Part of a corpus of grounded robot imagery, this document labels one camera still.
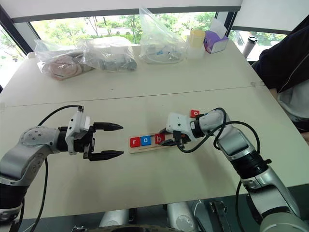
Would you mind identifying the person in dark jacket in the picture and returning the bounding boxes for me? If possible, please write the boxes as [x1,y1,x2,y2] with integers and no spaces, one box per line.
[251,14,309,146]

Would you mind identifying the wooden letter tray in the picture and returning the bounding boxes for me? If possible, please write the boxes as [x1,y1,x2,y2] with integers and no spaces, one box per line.
[127,132,177,155]

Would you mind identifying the silver cylindrical robot leg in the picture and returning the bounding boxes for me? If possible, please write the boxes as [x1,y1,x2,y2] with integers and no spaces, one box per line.
[98,208,130,228]
[166,202,199,232]

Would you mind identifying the dark window frame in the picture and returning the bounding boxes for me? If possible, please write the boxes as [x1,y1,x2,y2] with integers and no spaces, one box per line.
[0,4,293,57]

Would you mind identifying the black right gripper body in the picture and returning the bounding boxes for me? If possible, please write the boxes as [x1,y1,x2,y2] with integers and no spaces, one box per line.
[168,130,188,148]

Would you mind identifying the purple tissue box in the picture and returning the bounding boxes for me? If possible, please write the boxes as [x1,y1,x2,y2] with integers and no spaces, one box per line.
[203,18,230,55]

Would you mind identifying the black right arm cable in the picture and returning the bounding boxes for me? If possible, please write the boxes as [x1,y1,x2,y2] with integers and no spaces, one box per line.
[176,107,261,227]

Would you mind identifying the tall plastic bag white items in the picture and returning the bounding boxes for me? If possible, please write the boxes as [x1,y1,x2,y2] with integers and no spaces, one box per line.
[138,7,189,65]

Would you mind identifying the yellow lidded clear container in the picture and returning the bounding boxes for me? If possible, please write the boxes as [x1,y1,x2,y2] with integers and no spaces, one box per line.
[186,29,206,60]

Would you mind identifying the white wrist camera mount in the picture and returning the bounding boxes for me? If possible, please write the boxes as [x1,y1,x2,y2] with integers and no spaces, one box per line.
[167,112,197,142]
[65,111,91,155]

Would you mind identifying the red letter b block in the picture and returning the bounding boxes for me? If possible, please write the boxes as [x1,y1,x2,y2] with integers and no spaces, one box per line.
[154,133,167,145]

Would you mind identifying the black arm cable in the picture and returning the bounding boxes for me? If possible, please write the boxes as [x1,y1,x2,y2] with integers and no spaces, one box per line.
[176,107,261,227]
[28,104,85,232]

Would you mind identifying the steel tumbler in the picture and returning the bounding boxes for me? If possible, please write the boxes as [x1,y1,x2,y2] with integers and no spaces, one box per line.
[242,36,259,59]

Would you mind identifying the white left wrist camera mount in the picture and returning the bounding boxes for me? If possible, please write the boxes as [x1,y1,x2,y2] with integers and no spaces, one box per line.
[65,111,91,155]

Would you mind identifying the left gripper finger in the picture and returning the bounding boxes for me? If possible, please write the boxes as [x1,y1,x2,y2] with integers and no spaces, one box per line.
[87,150,125,162]
[93,122,124,132]

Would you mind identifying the black metal bracket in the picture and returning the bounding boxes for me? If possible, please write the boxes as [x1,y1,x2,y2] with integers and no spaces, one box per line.
[209,200,230,232]

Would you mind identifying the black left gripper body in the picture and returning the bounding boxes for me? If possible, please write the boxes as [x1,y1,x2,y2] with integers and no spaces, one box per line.
[73,124,97,161]

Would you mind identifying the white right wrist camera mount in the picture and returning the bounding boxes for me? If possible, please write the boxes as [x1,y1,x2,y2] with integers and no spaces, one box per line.
[167,112,197,142]

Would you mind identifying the plastic bag with grey items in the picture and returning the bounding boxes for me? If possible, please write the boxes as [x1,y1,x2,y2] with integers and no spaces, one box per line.
[77,37,139,73]

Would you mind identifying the plastic bag with pink items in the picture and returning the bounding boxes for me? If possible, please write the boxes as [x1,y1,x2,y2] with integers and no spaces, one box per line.
[34,39,96,82]

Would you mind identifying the red letter r block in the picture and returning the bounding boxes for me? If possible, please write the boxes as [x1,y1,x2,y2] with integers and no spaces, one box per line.
[129,137,141,149]

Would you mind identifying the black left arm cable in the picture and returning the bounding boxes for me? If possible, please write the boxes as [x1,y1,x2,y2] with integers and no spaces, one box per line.
[28,104,85,232]

